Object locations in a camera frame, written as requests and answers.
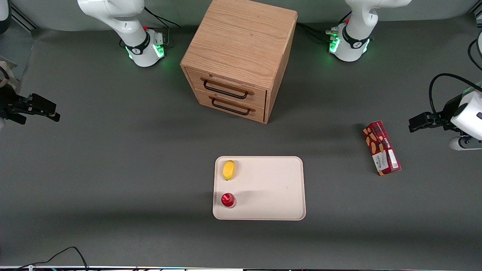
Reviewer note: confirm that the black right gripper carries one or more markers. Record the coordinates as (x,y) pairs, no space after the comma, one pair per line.
(11,104)

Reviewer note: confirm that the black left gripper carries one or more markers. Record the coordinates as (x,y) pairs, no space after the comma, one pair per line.
(442,116)

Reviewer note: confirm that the red cookie box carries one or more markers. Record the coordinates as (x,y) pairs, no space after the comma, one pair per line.
(382,148)

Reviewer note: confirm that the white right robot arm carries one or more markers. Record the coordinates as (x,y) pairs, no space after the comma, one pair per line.
(128,26)

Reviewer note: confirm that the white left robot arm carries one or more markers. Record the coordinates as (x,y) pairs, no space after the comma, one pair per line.
(354,45)

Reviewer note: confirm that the beige plastic tray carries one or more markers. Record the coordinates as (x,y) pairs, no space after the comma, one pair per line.
(271,192)

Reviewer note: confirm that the wooden drawer front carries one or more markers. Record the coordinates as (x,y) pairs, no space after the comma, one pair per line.
(235,111)
(229,84)

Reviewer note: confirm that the yellow lemon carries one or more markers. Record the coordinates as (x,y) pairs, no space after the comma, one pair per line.
(228,170)

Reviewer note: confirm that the wooden drawer cabinet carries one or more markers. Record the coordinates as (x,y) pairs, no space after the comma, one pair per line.
(241,37)

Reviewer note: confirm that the small red cup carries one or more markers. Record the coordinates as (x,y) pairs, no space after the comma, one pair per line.
(228,200)

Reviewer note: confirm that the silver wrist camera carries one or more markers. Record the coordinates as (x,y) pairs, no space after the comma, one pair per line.
(461,143)

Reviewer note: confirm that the aluminium frame rail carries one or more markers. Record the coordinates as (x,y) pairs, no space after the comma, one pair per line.
(23,18)

